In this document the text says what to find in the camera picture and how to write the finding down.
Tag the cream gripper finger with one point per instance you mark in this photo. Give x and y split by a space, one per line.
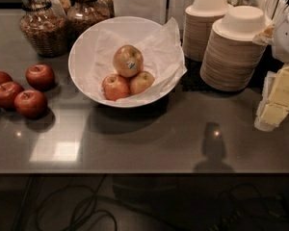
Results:
279 95
269 114

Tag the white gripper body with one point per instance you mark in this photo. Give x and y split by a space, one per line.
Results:
287 38

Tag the yellow-red apple with sticker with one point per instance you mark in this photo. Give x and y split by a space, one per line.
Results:
128 61

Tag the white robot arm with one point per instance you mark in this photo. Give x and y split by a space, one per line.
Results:
280 40

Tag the lower right yellow-red apple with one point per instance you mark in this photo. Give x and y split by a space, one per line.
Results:
141 82

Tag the white bowl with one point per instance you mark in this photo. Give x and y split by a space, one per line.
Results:
82 55

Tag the lower left yellow-red apple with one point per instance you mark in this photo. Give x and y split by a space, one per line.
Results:
115 87

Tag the red apple back right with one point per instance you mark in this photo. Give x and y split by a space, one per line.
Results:
40 76

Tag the red apple front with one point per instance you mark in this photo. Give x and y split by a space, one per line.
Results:
31 103

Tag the red apple middle left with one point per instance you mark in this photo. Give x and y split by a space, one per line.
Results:
8 92

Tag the front stack paper bowls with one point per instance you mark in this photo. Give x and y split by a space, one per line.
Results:
231 56

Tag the stack paper bowls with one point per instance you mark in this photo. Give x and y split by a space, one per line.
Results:
198 21
231 56

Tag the back stack paper bowls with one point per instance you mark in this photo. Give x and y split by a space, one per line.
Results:
198 21

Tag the white paper liner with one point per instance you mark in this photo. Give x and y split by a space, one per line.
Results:
161 49

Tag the white napkin dispenser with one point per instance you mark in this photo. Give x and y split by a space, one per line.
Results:
139 0

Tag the right glass granola jar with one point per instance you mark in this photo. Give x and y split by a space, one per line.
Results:
86 13

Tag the left glass granola jar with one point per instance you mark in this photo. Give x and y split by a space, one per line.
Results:
44 29

